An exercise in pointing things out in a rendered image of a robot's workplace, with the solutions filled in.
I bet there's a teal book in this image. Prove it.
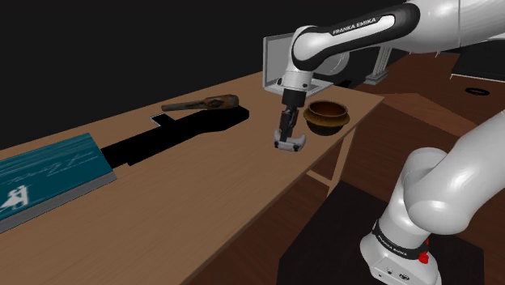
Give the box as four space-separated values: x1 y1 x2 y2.
0 132 118 235

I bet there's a grey open laptop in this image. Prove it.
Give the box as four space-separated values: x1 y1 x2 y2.
262 32 335 98

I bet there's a wooden table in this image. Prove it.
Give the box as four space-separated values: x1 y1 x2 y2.
0 70 386 285

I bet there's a rusty wooden-handled tool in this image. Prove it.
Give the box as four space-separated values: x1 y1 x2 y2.
160 93 241 113

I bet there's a grey ribbed post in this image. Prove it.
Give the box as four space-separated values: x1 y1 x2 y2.
363 45 393 86

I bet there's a brown wooden bowl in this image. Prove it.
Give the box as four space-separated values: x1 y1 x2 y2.
302 100 351 138

